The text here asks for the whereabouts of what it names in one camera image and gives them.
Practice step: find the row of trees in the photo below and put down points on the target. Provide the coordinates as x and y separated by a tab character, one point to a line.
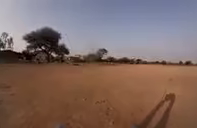
126	60

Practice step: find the large dark tree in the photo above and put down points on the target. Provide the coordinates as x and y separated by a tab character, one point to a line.
46	40

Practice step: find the low dark building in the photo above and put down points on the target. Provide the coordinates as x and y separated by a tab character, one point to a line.
7	56

